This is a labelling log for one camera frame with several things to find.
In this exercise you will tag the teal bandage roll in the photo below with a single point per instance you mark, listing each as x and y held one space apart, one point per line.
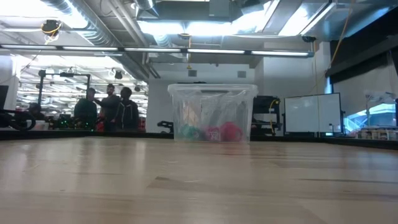
190 132

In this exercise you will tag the pink bandage roll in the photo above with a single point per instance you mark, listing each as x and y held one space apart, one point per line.
213 134

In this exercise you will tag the red bandage roll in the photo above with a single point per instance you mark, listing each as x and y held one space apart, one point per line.
231 132

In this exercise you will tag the clear plastic storage box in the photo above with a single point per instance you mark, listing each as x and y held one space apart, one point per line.
213 105

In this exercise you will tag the black background chair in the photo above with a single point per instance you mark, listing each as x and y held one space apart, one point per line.
164 125

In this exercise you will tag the black equipment cart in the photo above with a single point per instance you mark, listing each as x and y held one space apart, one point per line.
264 105

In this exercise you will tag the person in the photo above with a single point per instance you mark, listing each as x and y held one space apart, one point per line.
85 109
130 112
35 110
110 107

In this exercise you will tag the overhead LED light bar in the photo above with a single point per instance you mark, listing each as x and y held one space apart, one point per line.
155 49

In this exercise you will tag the white rolling whiteboard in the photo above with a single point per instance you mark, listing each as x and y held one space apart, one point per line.
311 113

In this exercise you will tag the white plastic bin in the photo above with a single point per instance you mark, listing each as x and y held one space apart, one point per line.
40 126

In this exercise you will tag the black curved equipment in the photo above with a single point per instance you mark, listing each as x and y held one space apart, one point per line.
21 119

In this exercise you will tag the shelf of small items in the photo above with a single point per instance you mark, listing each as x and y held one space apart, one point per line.
376 133

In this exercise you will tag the grey wall vent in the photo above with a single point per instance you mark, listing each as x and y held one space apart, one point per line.
192 73
242 74

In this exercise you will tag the black dome security camera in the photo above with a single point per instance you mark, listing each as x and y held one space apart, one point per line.
309 39

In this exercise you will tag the black background gantry frame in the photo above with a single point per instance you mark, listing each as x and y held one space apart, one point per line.
66 74

